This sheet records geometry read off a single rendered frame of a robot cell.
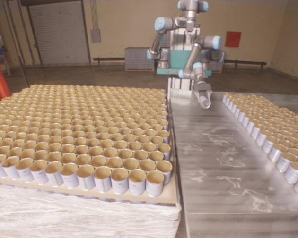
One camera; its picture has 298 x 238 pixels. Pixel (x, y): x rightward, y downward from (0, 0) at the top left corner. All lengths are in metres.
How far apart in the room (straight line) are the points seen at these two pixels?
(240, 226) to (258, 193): 0.20
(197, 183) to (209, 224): 0.18
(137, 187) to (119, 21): 9.41
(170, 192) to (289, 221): 0.46
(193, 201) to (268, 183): 0.38
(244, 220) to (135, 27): 9.36
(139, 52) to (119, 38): 2.21
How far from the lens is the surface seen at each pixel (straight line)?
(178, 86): 2.29
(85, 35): 10.28
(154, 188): 0.63
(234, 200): 0.77
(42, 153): 0.88
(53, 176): 0.74
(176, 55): 2.11
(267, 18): 11.09
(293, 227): 0.82
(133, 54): 7.94
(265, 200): 0.83
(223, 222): 0.70
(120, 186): 0.65
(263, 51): 11.20
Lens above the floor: 1.66
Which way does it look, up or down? 29 degrees down
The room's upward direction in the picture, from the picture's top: straight up
